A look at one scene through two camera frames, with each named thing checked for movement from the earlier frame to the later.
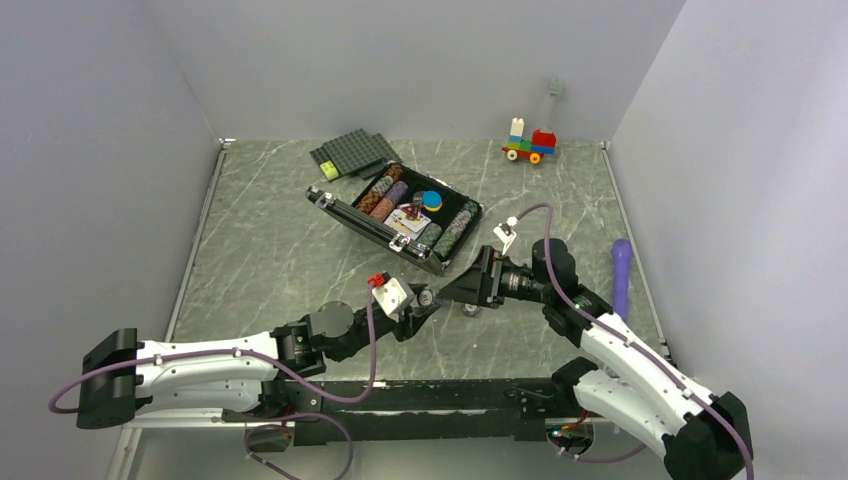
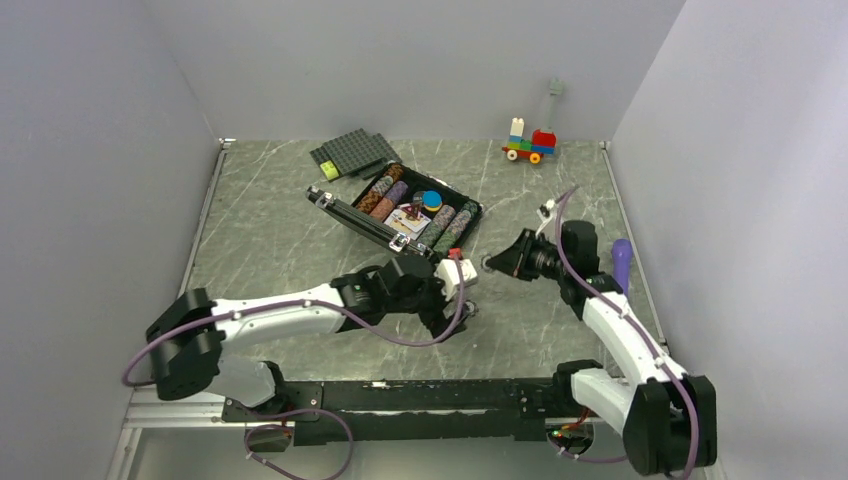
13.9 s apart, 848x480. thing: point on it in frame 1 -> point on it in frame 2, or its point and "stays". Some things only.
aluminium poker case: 408,211 stays
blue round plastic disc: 431,198 stays
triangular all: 413,209 stays
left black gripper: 412,320 -> 436,320
